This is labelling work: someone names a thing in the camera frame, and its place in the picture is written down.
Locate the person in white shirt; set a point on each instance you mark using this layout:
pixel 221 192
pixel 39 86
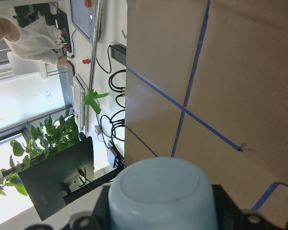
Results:
pixel 36 42

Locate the green potted plant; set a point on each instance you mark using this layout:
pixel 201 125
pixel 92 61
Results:
pixel 47 139

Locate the black computer monitor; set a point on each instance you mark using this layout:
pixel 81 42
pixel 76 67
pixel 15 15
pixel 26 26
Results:
pixel 59 180

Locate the blue teach pendant tablet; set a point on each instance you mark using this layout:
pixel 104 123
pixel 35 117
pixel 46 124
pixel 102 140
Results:
pixel 86 18

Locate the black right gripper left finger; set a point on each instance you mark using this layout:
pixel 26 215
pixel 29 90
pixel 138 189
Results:
pixel 100 218

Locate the light blue plastic cup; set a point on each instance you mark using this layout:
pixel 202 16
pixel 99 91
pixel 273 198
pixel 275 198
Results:
pixel 162 194

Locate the black power adapter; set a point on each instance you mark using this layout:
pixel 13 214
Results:
pixel 118 53

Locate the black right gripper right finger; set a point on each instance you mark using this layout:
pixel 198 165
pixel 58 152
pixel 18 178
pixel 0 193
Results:
pixel 229 216

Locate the white keyboard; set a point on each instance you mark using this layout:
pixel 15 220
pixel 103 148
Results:
pixel 79 107

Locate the green reach grabber tool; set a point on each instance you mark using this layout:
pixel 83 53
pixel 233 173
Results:
pixel 93 72

